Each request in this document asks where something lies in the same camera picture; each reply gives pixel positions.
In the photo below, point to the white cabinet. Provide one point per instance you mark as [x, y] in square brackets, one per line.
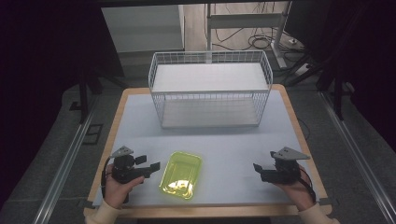
[143, 29]

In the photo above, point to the white metal stand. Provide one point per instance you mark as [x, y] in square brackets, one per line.
[246, 20]

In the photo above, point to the white power strip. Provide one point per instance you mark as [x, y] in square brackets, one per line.
[302, 69]

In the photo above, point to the person's right hand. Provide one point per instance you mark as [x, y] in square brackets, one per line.
[297, 193]

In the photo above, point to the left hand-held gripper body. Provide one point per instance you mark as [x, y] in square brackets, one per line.
[124, 168]

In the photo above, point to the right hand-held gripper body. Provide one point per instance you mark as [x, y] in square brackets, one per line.
[283, 171]

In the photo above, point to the black floor plate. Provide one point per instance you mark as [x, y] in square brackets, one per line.
[92, 133]

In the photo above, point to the aluminium floor rail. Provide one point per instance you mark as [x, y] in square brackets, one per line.
[62, 165]
[358, 155]

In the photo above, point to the yellow-green plastic tray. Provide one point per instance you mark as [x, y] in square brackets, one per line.
[181, 175]

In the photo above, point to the person's left hand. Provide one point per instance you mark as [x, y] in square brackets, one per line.
[116, 191]

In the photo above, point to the black metal stand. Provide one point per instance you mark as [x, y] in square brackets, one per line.
[333, 71]
[88, 90]

